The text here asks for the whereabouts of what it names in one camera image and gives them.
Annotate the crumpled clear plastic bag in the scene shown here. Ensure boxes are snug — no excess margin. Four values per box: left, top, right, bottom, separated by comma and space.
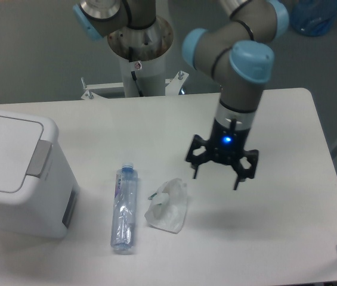
144, 178, 188, 234

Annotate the crushed clear plastic bottle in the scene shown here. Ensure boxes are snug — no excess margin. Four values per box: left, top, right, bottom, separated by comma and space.
110, 162, 138, 253

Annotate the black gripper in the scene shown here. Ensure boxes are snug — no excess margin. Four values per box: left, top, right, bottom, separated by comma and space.
185, 120, 259, 190

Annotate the white push-button trash can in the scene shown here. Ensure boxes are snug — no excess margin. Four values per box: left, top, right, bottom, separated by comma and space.
0, 110, 79, 238

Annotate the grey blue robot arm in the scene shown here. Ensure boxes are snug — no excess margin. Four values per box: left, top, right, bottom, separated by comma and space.
73, 1, 289, 182

